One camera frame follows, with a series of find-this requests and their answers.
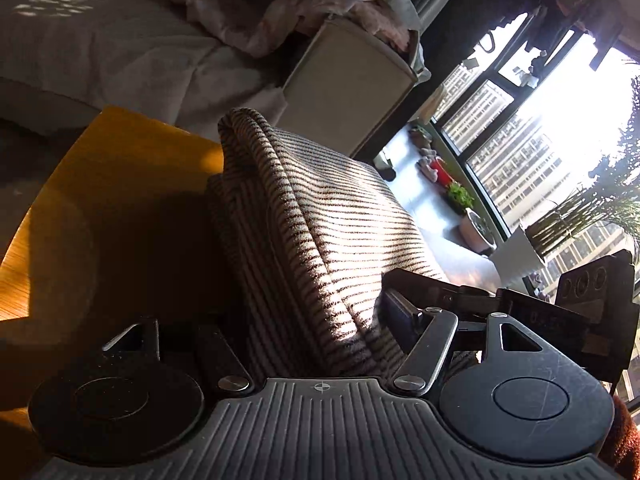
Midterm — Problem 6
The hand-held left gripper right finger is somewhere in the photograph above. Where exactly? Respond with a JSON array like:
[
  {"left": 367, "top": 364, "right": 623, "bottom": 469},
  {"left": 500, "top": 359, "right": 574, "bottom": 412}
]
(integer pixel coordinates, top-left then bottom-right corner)
[{"left": 381, "top": 288, "right": 544, "bottom": 396}]

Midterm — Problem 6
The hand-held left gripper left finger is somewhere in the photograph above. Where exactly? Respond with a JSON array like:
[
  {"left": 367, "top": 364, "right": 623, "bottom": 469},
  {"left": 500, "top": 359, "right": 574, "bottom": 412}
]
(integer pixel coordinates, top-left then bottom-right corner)
[{"left": 101, "top": 316, "right": 255, "bottom": 395}]

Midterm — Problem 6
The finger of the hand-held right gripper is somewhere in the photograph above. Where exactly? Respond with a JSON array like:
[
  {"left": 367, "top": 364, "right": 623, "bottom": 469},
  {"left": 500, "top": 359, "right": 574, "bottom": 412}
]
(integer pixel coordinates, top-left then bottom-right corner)
[{"left": 387, "top": 268, "right": 502, "bottom": 312}]

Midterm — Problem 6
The striped knit garment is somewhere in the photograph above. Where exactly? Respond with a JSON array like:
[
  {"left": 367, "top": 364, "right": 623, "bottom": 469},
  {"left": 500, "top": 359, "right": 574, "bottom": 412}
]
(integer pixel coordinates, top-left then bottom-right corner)
[{"left": 206, "top": 107, "right": 481, "bottom": 378}]

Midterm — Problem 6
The person's right forearm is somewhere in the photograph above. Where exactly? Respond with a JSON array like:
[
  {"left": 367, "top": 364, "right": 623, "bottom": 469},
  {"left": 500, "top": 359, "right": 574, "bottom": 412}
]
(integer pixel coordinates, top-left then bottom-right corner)
[{"left": 597, "top": 395, "right": 640, "bottom": 467}]

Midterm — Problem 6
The pile of pink clothes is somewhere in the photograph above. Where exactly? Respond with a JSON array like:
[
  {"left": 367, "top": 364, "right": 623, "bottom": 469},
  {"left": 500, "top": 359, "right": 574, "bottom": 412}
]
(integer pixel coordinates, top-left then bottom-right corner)
[{"left": 187, "top": 0, "right": 426, "bottom": 81}]

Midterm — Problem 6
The round pale plant pot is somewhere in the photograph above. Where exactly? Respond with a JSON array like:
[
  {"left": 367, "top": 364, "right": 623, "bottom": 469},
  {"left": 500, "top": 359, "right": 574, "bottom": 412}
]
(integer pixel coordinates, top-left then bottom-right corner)
[{"left": 459, "top": 209, "right": 498, "bottom": 256}]

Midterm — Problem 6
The tall green leafy plant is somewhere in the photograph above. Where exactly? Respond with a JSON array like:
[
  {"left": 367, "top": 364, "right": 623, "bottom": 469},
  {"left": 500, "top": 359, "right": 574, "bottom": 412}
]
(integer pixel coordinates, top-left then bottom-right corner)
[{"left": 525, "top": 75, "right": 640, "bottom": 261}]

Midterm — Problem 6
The white square planter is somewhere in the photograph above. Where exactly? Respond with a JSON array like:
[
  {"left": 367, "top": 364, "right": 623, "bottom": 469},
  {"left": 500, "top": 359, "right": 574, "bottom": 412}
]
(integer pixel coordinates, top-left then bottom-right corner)
[{"left": 490, "top": 227, "right": 547, "bottom": 283}]

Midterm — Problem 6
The small green potted plant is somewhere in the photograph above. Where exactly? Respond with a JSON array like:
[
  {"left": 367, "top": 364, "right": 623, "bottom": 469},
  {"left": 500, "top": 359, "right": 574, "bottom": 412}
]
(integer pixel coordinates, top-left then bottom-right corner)
[{"left": 446, "top": 181, "right": 475, "bottom": 213}]

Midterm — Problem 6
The red basin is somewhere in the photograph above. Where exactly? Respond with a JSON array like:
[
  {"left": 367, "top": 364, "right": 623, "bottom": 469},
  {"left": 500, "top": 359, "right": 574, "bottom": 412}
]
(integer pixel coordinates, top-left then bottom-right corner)
[{"left": 430, "top": 156, "right": 452, "bottom": 186}]

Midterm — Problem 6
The beige sofa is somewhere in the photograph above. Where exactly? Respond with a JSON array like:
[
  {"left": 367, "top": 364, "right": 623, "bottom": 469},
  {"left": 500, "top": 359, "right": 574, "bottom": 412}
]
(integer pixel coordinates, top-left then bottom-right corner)
[{"left": 0, "top": 0, "right": 426, "bottom": 158}]

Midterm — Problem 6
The grey bed with blanket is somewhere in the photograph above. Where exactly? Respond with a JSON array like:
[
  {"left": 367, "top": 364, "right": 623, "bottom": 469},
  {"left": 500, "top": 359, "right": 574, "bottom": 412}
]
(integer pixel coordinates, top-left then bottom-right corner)
[{"left": 0, "top": 0, "right": 291, "bottom": 141}]

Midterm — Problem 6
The black window frame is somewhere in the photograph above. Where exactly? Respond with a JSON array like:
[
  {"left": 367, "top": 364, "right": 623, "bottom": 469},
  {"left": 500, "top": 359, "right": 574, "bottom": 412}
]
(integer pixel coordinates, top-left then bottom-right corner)
[{"left": 430, "top": 10, "right": 640, "bottom": 401}]

